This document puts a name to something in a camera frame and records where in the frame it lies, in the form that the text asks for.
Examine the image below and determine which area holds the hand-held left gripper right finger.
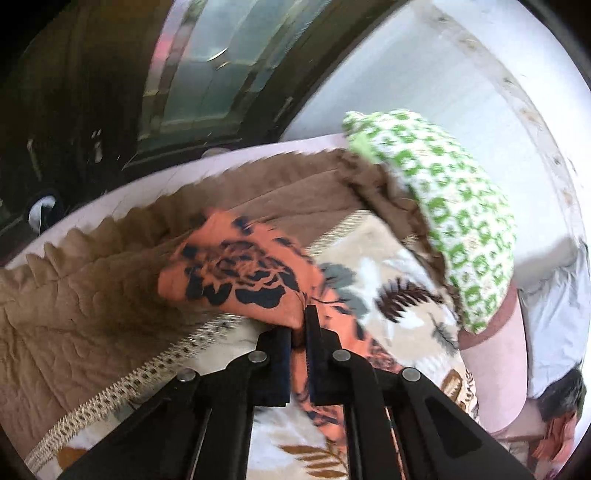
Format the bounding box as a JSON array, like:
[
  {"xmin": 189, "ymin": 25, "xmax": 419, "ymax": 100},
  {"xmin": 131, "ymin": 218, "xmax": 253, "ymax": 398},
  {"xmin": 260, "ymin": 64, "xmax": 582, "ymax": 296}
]
[{"xmin": 304, "ymin": 305, "xmax": 536, "ymax": 480}]

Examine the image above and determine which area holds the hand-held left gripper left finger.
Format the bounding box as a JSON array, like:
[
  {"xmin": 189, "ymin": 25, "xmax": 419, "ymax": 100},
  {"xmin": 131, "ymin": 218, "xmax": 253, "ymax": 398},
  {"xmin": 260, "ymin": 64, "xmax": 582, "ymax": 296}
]
[{"xmin": 58, "ymin": 329, "xmax": 293, "ymax": 480}]

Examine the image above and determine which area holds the orange floral cloth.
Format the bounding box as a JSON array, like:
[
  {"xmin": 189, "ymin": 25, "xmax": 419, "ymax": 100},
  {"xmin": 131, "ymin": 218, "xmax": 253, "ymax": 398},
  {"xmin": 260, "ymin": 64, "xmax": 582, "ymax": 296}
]
[{"xmin": 158, "ymin": 210, "xmax": 409, "ymax": 480}]

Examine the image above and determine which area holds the leaf print blanket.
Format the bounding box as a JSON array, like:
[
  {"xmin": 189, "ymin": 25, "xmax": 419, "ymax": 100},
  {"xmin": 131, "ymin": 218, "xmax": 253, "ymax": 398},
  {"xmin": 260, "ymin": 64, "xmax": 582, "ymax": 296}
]
[{"xmin": 23, "ymin": 210, "xmax": 481, "ymax": 480}]

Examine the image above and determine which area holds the pink bolster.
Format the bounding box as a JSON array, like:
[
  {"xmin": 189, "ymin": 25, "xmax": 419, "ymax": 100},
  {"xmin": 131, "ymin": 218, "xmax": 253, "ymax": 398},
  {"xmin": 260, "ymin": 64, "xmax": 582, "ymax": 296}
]
[{"xmin": 459, "ymin": 281, "xmax": 546, "ymax": 437}]

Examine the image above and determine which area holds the brown quilted bedspread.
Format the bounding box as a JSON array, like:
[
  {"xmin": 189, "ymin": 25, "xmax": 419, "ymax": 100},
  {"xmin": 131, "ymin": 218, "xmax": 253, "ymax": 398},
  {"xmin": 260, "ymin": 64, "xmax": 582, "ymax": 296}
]
[{"xmin": 0, "ymin": 148, "xmax": 458, "ymax": 444}]

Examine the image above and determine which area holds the green checked pillow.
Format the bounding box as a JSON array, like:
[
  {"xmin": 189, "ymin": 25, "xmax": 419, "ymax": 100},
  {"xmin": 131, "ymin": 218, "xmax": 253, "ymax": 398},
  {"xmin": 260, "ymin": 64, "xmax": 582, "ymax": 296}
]
[{"xmin": 342, "ymin": 109, "xmax": 517, "ymax": 334}]

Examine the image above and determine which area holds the pale pink mattress cover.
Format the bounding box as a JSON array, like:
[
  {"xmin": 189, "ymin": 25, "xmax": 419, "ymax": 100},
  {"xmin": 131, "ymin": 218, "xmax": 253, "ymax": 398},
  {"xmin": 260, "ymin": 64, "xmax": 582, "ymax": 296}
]
[{"xmin": 4, "ymin": 134, "xmax": 352, "ymax": 268}]

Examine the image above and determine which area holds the grey pillow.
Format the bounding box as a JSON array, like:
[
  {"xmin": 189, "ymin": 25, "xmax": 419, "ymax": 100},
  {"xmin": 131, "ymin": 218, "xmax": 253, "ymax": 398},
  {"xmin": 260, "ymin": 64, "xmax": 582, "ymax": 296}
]
[{"xmin": 517, "ymin": 240, "xmax": 591, "ymax": 400}]

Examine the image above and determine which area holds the black cloth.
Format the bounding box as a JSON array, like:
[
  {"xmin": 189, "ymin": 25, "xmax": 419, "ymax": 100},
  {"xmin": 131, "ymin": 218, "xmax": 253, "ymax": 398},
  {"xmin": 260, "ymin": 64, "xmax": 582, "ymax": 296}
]
[{"xmin": 538, "ymin": 367, "xmax": 587, "ymax": 423}]

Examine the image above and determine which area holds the black and white object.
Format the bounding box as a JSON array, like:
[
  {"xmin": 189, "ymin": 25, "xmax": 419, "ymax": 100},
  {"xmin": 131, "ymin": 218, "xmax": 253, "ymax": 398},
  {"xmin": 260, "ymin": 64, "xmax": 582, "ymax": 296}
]
[{"xmin": 27, "ymin": 188, "xmax": 64, "ymax": 232}]

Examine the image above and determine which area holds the wooden door with glass panel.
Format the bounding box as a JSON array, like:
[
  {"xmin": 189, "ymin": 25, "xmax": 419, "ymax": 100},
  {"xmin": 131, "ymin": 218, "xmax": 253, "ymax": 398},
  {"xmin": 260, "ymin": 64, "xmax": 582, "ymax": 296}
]
[{"xmin": 0, "ymin": 0, "xmax": 407, "ymax": 259}]

